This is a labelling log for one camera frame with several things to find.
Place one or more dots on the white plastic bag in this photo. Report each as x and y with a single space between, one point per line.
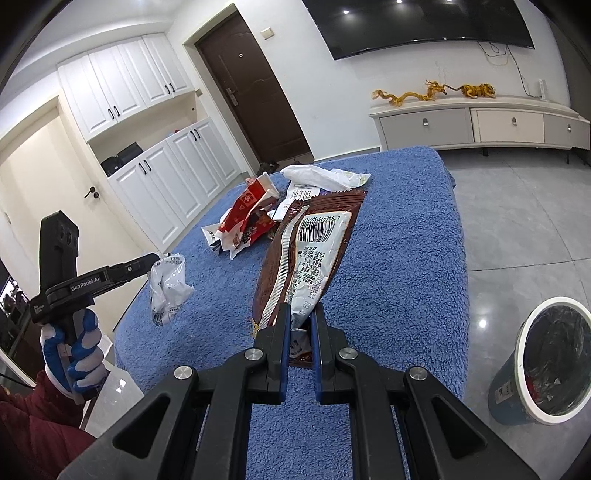
168 288

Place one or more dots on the golden tiger figurine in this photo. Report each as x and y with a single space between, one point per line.
484 90

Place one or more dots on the white rimmed trash bin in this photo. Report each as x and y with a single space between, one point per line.
546 380

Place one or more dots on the white router on cabinet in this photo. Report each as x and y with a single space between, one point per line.
542 89

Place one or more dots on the white red snack packet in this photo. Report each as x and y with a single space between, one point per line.
257 225

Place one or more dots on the dark brown entrance door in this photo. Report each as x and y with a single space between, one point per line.
253 94

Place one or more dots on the left hand blue white glove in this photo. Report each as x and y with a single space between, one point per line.
76 370

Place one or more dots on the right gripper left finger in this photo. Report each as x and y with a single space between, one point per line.
194 424

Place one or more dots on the red white paper bag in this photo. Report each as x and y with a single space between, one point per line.
260 193

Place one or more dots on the red sleeved left forearm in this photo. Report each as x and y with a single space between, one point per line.
40 434

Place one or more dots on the brown shoe left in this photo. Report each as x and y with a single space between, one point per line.
267 167

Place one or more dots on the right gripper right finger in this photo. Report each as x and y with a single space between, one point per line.
405 424

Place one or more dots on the white yellow plastic wrapper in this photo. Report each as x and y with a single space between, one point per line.
334 180

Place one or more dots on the white milk carton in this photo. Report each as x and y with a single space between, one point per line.
295 192

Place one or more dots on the golden dragon figurine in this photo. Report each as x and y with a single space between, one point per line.
433 88

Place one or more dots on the large black wall television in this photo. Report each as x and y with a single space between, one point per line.
351 28

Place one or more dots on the black box on counter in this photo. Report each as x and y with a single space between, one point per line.
117 161

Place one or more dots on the white torn paper package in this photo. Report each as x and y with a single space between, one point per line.
213 242

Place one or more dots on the dark red snack bag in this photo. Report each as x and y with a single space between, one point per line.
301 261

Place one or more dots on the beige interior door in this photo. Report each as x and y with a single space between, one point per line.
42 173

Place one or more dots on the white upper wall cabinet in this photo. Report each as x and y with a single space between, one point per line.
112 83

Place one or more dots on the blue fuzzy table cloth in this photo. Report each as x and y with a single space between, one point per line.
400 294

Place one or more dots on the white grey TV cabinet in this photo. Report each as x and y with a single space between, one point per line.
483 123

